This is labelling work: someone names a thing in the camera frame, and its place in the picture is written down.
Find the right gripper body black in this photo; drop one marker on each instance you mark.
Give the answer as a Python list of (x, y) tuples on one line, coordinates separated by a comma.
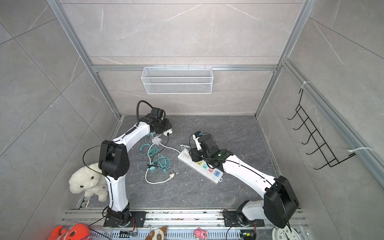
[(200, 155)]

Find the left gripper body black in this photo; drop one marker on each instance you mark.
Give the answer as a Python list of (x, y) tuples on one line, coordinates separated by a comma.
[(164, 126)]

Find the white charger with black cable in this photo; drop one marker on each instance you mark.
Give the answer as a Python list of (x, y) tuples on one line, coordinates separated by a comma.
[(155, 153)]

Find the white multicolour power strip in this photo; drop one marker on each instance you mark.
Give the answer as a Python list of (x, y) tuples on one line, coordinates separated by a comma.
[(214, 175)]

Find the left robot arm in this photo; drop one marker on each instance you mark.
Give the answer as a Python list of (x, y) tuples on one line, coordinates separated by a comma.
[(114, 160)]

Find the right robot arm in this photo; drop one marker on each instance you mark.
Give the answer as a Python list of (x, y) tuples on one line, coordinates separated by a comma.
[(279, 201)]

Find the flat white charger adapter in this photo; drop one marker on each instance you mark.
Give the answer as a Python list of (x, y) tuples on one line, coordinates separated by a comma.
[(156, 139)]

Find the pink plush toy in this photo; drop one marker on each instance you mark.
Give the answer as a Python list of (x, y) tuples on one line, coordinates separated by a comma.
[(201, 234)]

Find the white plush dog toy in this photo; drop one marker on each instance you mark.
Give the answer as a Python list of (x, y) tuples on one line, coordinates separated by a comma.
[(90, 181)]

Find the brown white plush puppy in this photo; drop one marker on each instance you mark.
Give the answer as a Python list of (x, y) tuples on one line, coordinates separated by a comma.
[(157, 234)]

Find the white analog clock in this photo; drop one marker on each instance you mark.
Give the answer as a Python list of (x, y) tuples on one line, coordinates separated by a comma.
[(285, 234)]

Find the red plush toy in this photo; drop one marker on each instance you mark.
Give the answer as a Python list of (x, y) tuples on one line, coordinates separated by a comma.
[(76, 232)]

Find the white wire mesh basket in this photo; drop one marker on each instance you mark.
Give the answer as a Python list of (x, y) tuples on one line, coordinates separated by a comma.
[(178, 80)]

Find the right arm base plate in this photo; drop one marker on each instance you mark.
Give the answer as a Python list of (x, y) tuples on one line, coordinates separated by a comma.
[(234, 219)]

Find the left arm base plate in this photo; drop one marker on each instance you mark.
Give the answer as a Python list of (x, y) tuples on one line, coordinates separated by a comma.
[(125, 219)]

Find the black wire hook rack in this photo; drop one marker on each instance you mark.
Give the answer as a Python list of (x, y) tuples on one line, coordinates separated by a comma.
[(316, 137)]

